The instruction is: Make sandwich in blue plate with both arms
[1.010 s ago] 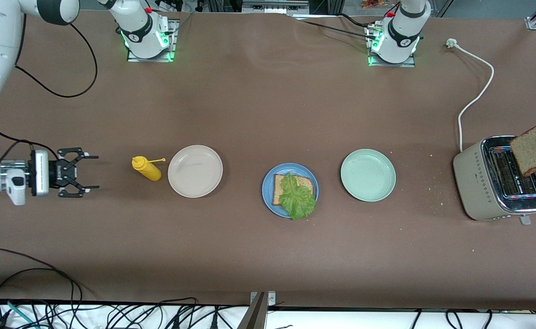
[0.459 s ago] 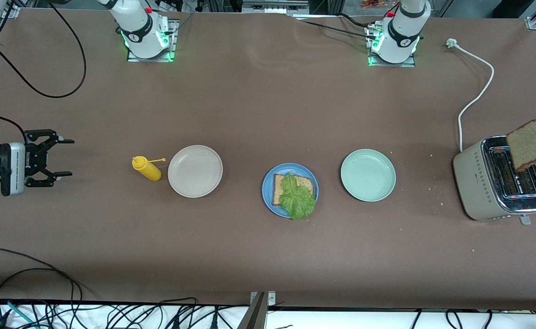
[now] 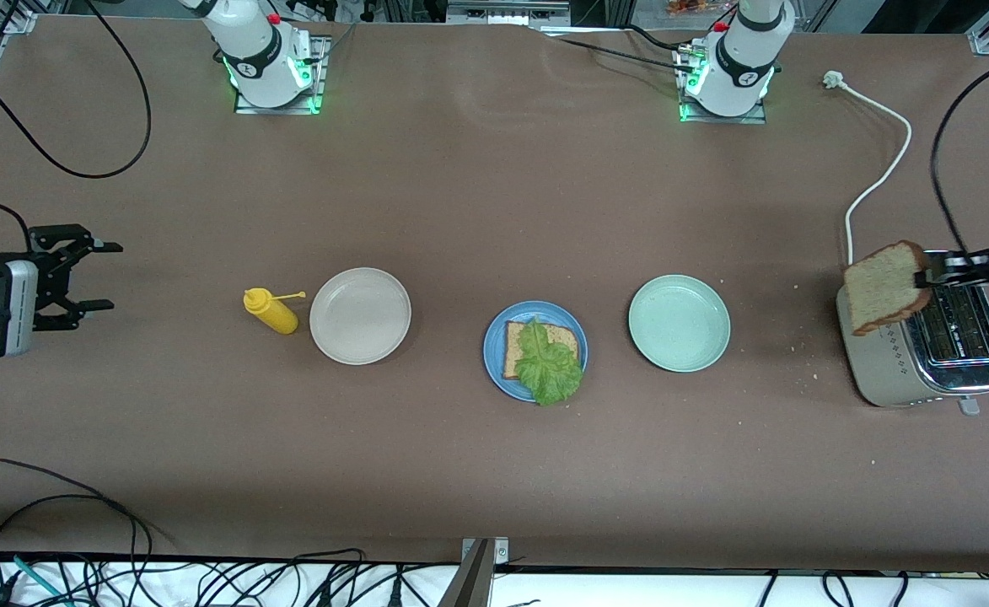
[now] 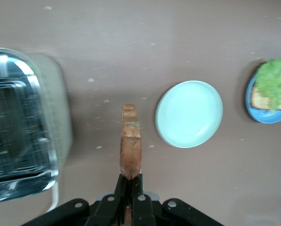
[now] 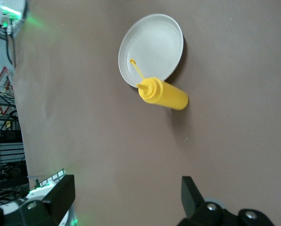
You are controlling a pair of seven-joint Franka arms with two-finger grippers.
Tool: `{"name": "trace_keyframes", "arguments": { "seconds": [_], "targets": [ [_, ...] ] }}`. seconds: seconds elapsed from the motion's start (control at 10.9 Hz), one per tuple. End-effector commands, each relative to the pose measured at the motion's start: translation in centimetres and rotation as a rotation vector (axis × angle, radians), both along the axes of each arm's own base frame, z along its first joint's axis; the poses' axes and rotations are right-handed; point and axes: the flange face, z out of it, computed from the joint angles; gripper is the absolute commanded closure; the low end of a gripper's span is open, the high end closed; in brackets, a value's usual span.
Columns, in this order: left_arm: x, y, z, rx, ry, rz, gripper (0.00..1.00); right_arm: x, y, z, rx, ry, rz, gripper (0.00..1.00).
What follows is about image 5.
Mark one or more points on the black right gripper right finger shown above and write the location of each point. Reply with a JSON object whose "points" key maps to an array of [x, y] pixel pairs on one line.
{"points": [[194, 204]]}

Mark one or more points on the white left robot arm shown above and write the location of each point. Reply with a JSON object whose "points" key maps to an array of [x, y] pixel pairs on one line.
{"points": [[1, 13]]}

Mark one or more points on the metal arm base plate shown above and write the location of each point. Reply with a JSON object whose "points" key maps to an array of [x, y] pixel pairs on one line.
{"points": [[19, 27], [56, 174]]}

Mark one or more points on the white round plate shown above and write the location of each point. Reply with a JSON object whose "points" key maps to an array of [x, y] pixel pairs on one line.
{"points": [[152, 47]]}

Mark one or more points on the yellow squeeze bottle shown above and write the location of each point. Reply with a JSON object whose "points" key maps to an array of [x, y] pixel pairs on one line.
{"points": [[164, 94]]}

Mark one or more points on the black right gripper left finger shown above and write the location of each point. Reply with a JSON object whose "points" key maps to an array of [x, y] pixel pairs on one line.
{"points": [[58, 197]]}

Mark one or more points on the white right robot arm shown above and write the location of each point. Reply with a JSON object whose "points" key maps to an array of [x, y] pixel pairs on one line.
{"points": [[13, 206]]}

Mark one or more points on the red triangle warning sign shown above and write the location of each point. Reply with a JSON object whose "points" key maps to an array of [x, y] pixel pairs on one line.
{"points": [[4, 77]]}

